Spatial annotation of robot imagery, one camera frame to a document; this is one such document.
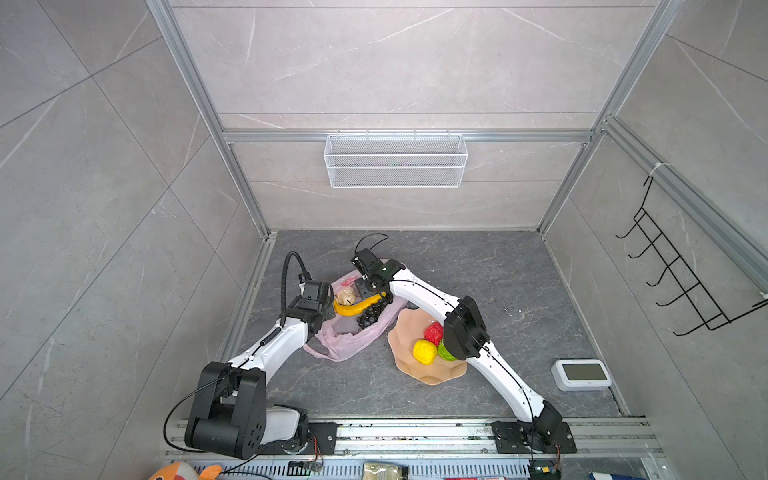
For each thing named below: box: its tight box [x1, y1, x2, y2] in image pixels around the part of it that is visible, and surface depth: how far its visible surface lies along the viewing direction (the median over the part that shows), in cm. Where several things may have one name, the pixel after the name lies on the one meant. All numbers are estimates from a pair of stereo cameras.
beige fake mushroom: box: [335, 286, 356, 306], surface depth 96 cm
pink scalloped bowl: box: [388, 308, 468, 386], surface depth 86 cm
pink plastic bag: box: [304, 271, 409, 361], surface depth 87 cm
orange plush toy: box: [148, 461, 223, 480], surface depth 66 cm
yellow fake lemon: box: [412, 339, 437, 366], surface depth 85 cm
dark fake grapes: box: [357, 299, 392, 329], surface depth 93 cm
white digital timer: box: [551, 359, 613, 391], surface depth 82 cm
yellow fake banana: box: [333, 291, 387, 317], surface depth 96 cm
